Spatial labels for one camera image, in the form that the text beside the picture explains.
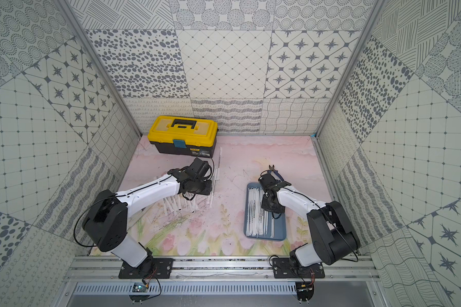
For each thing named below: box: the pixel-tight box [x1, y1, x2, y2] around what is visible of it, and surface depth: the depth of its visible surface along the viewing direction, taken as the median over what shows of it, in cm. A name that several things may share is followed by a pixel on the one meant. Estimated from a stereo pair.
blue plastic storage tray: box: [243, 182, 287, 242], surface depth 87 cm
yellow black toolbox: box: [147, 115, 219, 158], surface depth 102 cm
